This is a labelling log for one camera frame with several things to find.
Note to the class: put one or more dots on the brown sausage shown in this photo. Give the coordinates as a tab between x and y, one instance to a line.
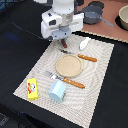
64	43

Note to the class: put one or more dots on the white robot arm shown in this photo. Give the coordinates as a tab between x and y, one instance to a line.
59	6

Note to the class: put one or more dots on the round beige plate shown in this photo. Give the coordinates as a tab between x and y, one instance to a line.
69	66

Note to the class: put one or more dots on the grey saucepan with handle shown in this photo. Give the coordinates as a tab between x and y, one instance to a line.
93	15

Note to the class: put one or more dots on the brown stove board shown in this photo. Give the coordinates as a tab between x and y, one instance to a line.
110	12

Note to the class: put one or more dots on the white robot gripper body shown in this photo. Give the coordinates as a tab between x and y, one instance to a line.
55	26

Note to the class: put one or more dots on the fork with wooden handle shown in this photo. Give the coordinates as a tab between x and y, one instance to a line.
69	81

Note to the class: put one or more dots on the light blue milk carton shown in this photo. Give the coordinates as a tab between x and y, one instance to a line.
57	91

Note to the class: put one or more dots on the beige bowl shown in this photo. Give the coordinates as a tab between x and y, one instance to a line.
123	14

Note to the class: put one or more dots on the yellow butter box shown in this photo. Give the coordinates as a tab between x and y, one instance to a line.
32	89

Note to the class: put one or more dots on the knife with wooden handle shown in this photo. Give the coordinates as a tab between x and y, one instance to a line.
80	56

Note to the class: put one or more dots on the beige woven placemat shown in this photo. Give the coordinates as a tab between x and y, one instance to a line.
78	104

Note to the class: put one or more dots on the black burner plate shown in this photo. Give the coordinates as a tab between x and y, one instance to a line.
96	3

